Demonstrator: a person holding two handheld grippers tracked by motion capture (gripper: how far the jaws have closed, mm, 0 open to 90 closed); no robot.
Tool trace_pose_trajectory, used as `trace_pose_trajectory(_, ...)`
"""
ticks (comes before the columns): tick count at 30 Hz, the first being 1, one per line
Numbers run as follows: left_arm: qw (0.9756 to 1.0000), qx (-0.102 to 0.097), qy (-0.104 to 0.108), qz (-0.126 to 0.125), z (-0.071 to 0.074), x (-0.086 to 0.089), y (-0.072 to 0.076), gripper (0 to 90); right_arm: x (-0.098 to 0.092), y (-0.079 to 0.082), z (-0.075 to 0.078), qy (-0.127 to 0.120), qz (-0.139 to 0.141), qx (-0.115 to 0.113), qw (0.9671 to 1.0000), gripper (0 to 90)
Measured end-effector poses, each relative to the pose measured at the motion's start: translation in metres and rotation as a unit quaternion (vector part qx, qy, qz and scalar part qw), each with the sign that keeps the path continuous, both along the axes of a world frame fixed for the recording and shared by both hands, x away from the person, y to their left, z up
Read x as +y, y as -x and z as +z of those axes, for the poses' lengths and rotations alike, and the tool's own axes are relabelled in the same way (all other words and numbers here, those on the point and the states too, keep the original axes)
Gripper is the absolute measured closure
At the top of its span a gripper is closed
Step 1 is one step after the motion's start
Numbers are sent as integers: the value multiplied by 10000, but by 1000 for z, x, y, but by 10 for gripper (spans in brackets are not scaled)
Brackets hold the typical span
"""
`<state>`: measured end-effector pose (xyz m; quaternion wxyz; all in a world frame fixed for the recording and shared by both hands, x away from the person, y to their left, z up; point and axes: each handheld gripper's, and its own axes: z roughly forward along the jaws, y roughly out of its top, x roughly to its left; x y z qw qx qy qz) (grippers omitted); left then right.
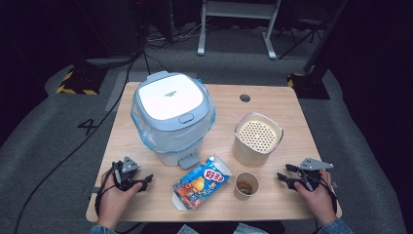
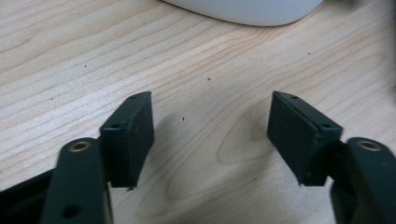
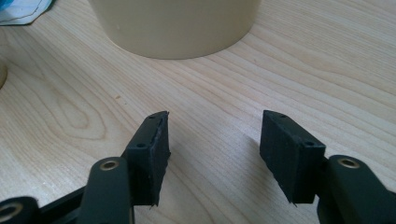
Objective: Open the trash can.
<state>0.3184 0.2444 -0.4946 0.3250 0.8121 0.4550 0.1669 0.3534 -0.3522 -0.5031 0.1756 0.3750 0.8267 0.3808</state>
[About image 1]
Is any blue and orange snack carton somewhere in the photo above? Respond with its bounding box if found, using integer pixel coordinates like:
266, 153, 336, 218
171, 155, 233, 213

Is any white desk frame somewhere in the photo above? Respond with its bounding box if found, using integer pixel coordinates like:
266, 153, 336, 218
197, 0, 282, 60

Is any person's right hand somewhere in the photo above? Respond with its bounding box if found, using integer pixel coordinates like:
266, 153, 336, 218
294, 169, 338, 227

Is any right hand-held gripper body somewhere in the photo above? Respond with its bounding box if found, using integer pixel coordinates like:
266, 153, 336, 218
293, 157, 334, 193

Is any black slanted pole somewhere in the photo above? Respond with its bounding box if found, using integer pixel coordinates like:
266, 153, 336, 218
303, 0, 350, 75

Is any person's left hand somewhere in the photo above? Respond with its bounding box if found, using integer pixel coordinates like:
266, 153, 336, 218
96, 172, 143, 230

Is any dark food scrap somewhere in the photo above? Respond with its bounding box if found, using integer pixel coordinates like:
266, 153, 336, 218
237, 181, 253, 196

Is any bundle of floor cables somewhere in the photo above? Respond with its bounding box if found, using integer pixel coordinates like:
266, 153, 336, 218
142, 19, 204, 50

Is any long black floor cable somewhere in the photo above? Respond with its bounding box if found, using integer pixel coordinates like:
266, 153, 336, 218
13, 48, 145, 234

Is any right hand-held gripper cable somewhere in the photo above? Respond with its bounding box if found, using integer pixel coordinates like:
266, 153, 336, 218
301, 172, 339, 215

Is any left hand-held gripper cable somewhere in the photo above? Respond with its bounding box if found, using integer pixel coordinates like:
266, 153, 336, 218
94, 161, 124, 215

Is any beige canister with perforated strainer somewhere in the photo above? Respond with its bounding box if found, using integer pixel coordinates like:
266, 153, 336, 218
232, 111, 284, 169

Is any grey floor tape strip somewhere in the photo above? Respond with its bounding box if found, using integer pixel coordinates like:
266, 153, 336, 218
104, 70, 131, 113

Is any person's left leg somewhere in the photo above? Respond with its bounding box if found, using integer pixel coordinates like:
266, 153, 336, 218
176, 223, 200, 234

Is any black tripod stand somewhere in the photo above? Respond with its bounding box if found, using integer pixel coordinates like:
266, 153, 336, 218
277, 18, 322, 60

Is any person's right leg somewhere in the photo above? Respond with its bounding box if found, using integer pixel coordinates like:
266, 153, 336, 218
233, 222, 261, 234

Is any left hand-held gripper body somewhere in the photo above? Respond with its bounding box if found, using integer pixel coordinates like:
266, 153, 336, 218
111, 156, 144, 191

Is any white pedal bin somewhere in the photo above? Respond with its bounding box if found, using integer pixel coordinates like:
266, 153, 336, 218
131, 70, 217, 171

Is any person's leg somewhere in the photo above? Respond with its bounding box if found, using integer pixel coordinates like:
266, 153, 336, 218
233, 222, 261, 234
176, 223, 200, 234

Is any hand-held gripper cable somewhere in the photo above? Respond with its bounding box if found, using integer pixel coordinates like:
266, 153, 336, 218
301, 172, 339, 215
94, 161, 124, 215

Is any translucent blue-edged bin bag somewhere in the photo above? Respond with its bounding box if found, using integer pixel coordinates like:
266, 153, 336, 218
131, 81, 217, 154

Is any brown paper cup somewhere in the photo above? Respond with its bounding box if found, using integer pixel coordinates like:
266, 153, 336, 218
233, 172, 260, 202

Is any black base with yellow stripes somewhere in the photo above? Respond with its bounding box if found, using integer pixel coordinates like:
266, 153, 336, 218
56, 66, 108, 97
286, 72, 331, 100

